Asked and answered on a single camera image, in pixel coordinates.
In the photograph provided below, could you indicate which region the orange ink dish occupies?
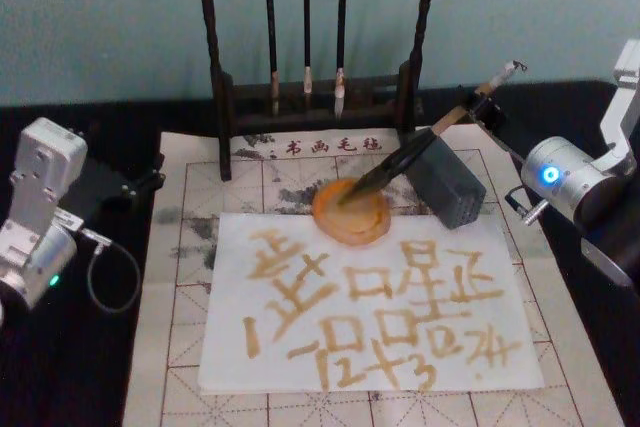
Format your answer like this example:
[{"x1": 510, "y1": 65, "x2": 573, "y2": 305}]
[{"x1": 311, "y1": 177, "x2": 393, "y2": 248}]

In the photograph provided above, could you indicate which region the white paper with brown writing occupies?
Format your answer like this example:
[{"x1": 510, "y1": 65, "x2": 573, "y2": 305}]
[{"x1": 197, "y1": 210, "x2": 547, "y2": 394}]

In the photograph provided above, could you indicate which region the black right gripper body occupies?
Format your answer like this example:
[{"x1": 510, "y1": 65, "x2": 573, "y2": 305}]
[{"x1": 487, "y1": 96, "x2": 556, "y2": 171}]

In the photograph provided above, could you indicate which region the hanging calligraphy brush stained tip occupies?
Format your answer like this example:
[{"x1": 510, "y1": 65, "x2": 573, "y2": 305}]
[{"x1": 333, "y1": 0, "x2": 350, "y2": 118}]

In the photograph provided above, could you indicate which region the felt calligraphy mat red grid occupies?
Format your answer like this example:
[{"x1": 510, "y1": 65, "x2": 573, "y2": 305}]
[{"x1": 121, "y1": 128, "x2": 627, "y2": 427}]

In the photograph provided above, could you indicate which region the thin dark right wrist cable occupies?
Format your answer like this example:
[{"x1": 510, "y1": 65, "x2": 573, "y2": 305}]
[{"x1": 503, "y1": 184, "x2": 550, "y2": 226}]

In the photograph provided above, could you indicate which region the hanging calligraphy brush dark handle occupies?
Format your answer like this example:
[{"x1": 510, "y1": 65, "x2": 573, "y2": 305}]
[
  {"x1": 301, "y1": 0, "x2": 314, "y2": 95},
  {"x1": 261, "y1": 0, "x2": 281, "y2": 117}
]

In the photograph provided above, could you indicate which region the thin dark wrist cable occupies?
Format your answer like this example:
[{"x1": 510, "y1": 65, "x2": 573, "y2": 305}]
[
  {"x1": 503, "y1": 184, "x2": 550, "y2": 226},
  {"x1": 78, "y1": 227, "x2": 143, "y2": 314}
]

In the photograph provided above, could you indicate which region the grey rectangular block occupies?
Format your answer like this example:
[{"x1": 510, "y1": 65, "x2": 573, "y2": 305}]
[{"x1": 405, "y1": 136, "x2": 488, "y2": 231}]

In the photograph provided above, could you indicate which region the large calligraphy brush bamboo handle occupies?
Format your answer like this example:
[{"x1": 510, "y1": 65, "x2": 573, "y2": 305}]
[{"x1": 336, "y1": 59, "x2": 529, "y2": 207}]

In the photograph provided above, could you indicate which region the thin dark left wrist cable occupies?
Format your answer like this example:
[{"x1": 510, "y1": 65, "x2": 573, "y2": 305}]
[{"x1": 78, "y1": 227, "x2": 143, "y2": 314}]

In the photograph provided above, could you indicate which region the dark wooden brush rack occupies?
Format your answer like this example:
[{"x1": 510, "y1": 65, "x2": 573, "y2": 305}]
[{"x1": 194, "y1": 0, "x2": 442, "y2": 183}]

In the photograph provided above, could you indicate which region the black table cloth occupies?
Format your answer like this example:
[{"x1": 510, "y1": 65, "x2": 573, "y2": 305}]
[{"x1": 0, "y1": 77, "x2": 640, "y2": 427}]

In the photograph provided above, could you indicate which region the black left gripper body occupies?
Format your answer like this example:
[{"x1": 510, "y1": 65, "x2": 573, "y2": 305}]
[{"x1": 73, "y1": 154, "x2": 139, "y2": 214}]

